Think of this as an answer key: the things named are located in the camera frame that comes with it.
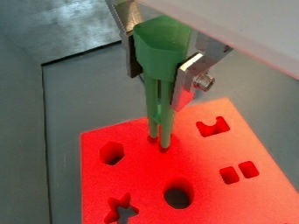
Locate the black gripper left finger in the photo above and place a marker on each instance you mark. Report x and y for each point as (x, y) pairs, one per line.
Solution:
(126, 16)

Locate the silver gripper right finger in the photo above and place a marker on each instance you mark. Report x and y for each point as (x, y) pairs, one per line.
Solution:
(192, 74)

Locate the red shape sorting block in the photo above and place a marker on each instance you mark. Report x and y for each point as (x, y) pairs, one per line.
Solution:
(214, 177)

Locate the green three prong object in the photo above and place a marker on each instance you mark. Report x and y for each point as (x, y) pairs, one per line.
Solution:
(161, 40)

